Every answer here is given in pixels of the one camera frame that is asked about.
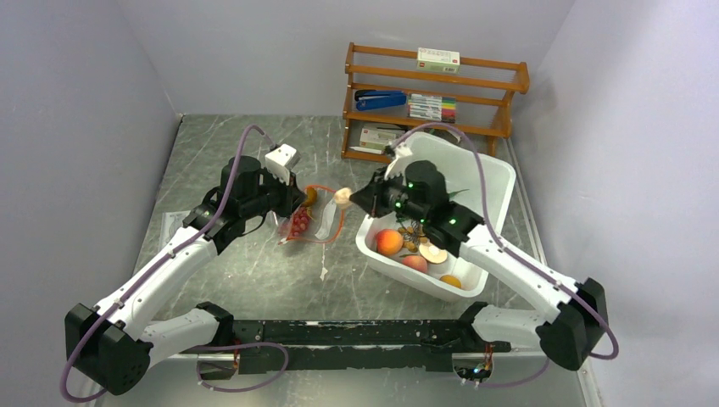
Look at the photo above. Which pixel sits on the small orange fruit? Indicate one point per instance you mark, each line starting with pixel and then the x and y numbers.
pixel 452 281

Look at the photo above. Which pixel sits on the large orange peach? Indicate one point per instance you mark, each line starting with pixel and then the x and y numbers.
pixel 389 242

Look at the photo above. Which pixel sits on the aluminium rail frame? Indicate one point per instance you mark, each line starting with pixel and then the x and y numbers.
pixel 567 329

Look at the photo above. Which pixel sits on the clear zip top bag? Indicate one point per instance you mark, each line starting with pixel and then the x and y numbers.
pixel 327 220

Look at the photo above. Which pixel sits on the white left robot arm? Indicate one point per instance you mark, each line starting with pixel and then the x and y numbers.
pixel 114 343

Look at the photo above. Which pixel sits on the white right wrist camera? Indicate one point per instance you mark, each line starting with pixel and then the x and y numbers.
pixel 402 157

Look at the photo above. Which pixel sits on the small red peach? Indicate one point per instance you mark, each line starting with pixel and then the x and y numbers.
pixel 416 262

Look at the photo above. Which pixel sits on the white plastic bin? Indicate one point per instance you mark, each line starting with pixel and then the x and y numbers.
pixel 443 167

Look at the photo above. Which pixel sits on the brown longan twig bunch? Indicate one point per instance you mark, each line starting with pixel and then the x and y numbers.
pixel 413 235

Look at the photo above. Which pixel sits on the green bean pod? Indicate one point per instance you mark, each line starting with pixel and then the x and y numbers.
pixel 454 194

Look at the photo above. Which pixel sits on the white garlic bulb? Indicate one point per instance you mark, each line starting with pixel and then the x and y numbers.
pixel 341 198

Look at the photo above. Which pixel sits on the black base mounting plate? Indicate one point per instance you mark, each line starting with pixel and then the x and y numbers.
pixel 431 345

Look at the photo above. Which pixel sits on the paper sheet on table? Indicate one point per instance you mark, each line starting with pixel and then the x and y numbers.
pixel 170 223

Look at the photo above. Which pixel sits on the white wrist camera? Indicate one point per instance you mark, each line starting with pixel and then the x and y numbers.
pixel 402 157
pixel 280 162

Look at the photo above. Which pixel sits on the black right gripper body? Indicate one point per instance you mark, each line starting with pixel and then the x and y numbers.
pixel 391 196

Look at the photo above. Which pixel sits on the white red box lower shelf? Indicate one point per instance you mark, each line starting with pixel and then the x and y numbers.
pixel 379 135

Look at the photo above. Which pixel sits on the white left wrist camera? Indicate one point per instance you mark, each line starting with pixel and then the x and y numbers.
pixel 280 162

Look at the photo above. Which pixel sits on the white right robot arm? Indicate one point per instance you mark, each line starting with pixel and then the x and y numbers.
pixel 484 249

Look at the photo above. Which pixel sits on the coloured marker pen pack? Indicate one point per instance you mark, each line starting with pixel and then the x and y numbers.
pixel 432 108

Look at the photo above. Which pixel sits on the wooden shelf rack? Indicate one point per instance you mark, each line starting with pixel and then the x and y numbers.
pixel 482 90

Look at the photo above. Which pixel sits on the blue stapler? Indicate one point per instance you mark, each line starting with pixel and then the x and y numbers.
pixel 378 99

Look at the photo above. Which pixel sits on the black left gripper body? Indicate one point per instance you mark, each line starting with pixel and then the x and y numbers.
pixel 272 194

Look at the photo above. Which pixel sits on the half cut mushroom slice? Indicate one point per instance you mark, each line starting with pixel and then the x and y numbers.
pixel 432 254

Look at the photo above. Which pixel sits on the white green box on shelf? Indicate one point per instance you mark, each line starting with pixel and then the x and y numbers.
pixel 437 61

